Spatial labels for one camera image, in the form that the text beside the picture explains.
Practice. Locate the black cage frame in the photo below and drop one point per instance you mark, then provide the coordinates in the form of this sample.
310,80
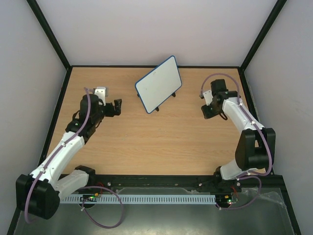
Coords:
241,69

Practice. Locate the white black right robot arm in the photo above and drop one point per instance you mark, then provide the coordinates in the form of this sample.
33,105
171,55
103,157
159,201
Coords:
256,146

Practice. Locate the grey slotted cable duct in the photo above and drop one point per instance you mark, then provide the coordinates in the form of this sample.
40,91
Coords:
141,199

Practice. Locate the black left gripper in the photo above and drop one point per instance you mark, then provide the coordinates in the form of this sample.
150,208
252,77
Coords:
117,107

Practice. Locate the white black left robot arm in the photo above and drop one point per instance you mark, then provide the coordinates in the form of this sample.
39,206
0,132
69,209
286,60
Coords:
40,192

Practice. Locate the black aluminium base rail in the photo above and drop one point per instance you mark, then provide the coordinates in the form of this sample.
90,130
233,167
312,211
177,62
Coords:
213,184

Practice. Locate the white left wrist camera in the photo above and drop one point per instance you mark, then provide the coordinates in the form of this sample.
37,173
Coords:
102,93

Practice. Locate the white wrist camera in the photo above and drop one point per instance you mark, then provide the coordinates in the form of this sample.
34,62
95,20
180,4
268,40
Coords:
207,96
102,93

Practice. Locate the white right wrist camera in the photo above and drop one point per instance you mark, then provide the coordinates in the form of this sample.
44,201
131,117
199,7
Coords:
207,96

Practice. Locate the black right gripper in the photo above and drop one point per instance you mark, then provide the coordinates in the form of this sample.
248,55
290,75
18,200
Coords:
208,111

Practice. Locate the blue framed whiteboard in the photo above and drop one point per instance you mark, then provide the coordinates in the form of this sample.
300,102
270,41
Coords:
159,84

